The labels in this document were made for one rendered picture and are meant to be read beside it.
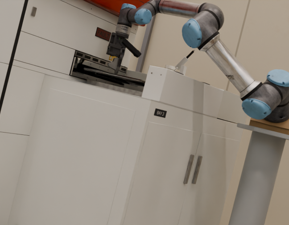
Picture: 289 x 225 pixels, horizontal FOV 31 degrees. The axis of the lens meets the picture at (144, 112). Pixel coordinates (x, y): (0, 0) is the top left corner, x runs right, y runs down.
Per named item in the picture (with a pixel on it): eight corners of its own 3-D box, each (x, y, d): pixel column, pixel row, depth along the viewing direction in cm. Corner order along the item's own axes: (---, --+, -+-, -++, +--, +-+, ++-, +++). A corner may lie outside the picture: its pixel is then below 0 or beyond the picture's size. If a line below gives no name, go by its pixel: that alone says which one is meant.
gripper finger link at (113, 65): (105, 73, 262) (109, 56, 262) (117, 76, 264) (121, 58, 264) (106, 73, 259) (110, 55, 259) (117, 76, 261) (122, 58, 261)
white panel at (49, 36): (9, 64, 229) (30, -24, 229) (117, 93, 296) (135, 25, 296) (13, 65, 227) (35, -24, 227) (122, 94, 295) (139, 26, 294)
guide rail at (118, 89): (85, 84, 265) (87, 78, 265) (88, 85, 267) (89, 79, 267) (165, 104, 237) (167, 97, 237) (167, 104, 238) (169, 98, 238)
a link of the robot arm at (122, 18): (129, 2, 257) (118, 2, 263) (124, 24, 257) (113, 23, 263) (140, 7, 262) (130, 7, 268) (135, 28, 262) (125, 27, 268)
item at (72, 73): (68, 74, 258) (73, 56, 258) (121, 89, 294) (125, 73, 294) (71, 75, 257) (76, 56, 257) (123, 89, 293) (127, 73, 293)
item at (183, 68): (171, 79, 279) (177, 55, 279) (175, 80, 282) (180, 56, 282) (180, 81, 276) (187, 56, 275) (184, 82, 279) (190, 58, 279)
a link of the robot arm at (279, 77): (295, 94, 238) (300, 72, 228) (279, 110, 232) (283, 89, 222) (273, 83, 244) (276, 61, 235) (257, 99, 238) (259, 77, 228)
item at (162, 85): (141, 97, 219) (149, 64, 219) (200, 114, 264) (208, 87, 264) (158, 101, 214) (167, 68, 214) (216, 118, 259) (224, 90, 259)
